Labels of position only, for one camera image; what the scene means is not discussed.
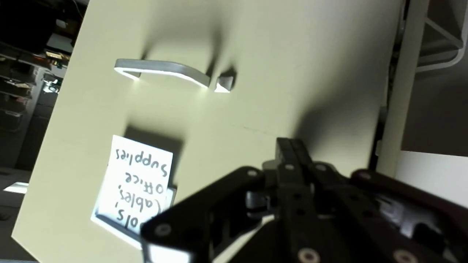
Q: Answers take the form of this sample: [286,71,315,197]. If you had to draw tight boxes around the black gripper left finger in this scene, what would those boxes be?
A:
[139,137,313,263]

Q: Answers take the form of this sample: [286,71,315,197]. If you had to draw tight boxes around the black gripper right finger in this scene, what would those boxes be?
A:
[292,137,468,263]

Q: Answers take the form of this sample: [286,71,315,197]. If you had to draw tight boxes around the beige cabinet drawer with label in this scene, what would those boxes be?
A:
[11,0,407,263]

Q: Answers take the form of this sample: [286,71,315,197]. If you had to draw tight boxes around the beige metal file cabinet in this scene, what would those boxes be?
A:
[376,0,432,178]

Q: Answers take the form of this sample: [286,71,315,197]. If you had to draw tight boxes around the handwritten white paper label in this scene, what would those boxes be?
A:
[90,133,177,251]

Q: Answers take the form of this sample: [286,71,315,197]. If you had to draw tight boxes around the silver handle of labelled drawer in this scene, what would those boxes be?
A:
[113,57,239,95]

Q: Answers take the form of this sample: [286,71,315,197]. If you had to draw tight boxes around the white metal rack frame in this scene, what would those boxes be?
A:
[417,0,468,74]

